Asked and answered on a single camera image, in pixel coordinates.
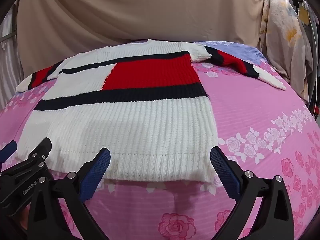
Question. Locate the white satin curtain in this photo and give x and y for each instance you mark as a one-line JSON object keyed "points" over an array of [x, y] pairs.
{"points": [[8, 60]]}

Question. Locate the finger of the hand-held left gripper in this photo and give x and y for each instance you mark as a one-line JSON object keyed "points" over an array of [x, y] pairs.
{"points": [[7, 149], [41, 150]]}

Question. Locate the pale floral hanging cloth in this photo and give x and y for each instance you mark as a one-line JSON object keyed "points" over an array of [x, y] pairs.
{"points": [[285, 42]]}

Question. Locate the red white navy knit sweater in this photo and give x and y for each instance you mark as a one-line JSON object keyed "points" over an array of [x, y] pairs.
{"points": [[140, 115]]}

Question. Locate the beige curtain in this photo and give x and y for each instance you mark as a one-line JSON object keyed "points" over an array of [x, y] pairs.
{"points": [[130, 12]]}

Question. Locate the yellow tag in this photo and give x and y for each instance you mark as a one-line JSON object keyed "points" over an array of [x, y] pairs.
{"points": [[304, 13]]}

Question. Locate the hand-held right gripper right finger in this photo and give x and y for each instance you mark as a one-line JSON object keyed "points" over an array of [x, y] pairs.
{"points": [[224, 172]]}

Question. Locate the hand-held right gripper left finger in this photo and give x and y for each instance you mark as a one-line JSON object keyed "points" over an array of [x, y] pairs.
{"points": [[96, 170]]}

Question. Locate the pink blue floral bed sheet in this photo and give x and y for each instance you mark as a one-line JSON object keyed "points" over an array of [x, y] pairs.
{"points": [[250, 110]]}

